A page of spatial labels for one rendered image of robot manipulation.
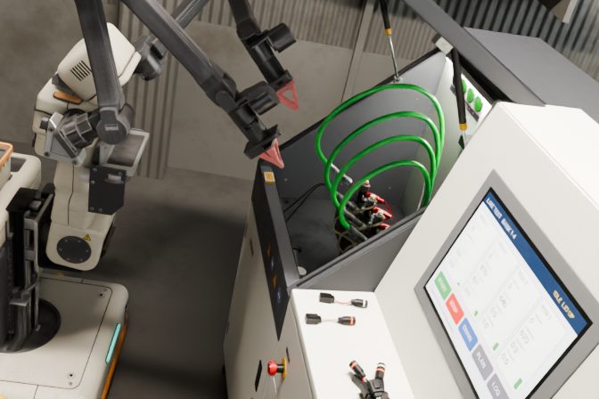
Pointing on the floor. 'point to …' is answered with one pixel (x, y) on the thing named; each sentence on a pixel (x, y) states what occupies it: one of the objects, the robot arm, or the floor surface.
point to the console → (566, 156)
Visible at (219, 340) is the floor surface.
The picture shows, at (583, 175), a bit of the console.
